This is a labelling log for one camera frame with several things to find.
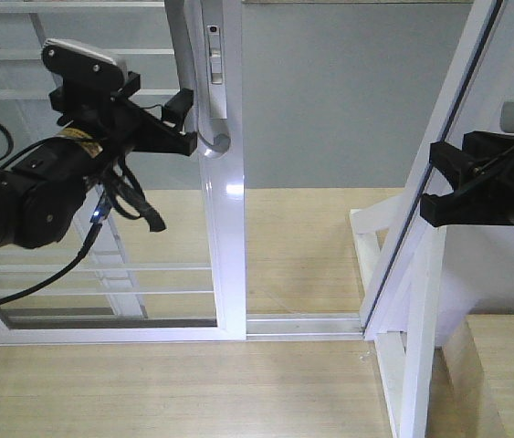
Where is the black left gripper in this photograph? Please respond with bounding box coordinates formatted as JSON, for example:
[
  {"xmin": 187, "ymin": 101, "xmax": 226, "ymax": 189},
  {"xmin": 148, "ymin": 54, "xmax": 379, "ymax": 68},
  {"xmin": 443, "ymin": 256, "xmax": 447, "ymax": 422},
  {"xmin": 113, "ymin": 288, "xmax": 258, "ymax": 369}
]
[{"xmin": 49, "ymin": 71, "xmax": 197, "ymax": 157}]

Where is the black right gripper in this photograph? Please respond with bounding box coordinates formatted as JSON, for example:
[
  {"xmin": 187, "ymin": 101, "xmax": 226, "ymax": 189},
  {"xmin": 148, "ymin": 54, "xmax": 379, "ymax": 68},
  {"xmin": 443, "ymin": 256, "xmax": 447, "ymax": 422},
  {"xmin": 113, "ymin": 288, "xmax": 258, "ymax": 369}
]
[{"xmin": 420, "ymin": 131, "xmax": 514, "ymax": 227}]

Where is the grey metal door handle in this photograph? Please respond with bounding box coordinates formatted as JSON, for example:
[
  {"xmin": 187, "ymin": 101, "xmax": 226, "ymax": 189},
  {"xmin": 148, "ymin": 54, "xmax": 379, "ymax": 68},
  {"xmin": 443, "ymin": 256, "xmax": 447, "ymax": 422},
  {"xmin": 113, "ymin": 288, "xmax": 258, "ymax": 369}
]
[{"xmin": 164, "ymin": 1, "xmax": 231, "ymax": 159}]

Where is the white framed sliding glass door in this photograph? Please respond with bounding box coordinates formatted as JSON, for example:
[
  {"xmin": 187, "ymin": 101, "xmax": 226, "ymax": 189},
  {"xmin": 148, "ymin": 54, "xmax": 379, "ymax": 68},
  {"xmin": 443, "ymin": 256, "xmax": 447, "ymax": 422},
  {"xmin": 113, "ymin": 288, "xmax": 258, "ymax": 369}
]
[{"xmin": 0, "ymin": 1, "xmax": 247, "ymax": 345}]

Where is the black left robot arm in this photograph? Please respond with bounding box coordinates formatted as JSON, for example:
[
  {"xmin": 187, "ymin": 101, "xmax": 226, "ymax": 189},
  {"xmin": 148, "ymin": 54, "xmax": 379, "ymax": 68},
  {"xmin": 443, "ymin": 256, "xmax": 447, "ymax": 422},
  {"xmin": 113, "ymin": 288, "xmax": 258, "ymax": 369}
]
[{"xmin": 0, "ymin": 73, "xmax": 196, "ymax": 249}]

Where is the door lock latch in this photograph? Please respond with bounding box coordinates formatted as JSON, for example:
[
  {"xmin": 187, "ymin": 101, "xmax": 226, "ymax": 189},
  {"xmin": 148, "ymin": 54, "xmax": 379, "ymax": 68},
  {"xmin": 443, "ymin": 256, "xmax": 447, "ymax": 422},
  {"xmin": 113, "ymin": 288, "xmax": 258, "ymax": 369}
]
[{"xmin": 206, "ymin": 25, "xmax": 224, "ymax": 85}]

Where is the aluminium door floor track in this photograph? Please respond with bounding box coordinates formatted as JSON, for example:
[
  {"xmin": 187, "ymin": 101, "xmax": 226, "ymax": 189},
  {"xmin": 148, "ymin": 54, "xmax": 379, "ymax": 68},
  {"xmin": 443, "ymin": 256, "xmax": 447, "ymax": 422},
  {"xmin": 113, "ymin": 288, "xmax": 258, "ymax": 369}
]
[{"xmin": 247, "ymin": 312, "xmax": 363, "ymax": 341}]

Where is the white wooden support brace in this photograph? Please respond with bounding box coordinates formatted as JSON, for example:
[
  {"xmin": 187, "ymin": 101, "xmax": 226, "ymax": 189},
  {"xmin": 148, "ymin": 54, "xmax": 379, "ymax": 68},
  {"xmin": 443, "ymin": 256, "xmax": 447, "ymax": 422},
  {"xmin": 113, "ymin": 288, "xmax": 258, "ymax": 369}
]
[{"xmin": 350, "ymin": 207, "xmax": 449, "ymax": 438}]

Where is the light wooden floor platform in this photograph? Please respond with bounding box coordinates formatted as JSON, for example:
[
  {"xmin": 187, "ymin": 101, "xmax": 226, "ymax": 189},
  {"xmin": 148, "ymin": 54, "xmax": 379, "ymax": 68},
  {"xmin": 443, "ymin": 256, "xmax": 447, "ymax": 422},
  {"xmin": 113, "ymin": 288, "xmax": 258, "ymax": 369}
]
[{"xmin": 0, "ymin": 188, "xmax": 394, "ymax": 437}]

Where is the white door frame post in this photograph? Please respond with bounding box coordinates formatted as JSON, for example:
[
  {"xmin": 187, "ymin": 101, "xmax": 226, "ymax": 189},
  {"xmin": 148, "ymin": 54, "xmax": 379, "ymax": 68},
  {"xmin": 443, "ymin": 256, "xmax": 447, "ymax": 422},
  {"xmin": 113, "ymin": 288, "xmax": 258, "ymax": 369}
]
[{"xmin": 359, "ymin": 0, "xmax": 514, "ymax": 348}]

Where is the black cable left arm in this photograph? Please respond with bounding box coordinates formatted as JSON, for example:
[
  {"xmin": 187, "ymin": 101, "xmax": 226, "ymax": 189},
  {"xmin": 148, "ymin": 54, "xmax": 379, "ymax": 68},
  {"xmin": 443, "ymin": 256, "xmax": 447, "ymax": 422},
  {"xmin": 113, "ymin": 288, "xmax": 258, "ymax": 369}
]
[{"xmin": 0, "ymin": 119, "xmax": 167, "ymax": 317}]

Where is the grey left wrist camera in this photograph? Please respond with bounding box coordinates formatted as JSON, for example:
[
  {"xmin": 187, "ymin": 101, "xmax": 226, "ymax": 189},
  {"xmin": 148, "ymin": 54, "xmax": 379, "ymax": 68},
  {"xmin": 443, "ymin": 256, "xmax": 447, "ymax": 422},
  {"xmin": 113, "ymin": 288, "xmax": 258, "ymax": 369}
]
[{"xmin": 41, "ymin": 38, "xmax": 128, "ymax": 91}]

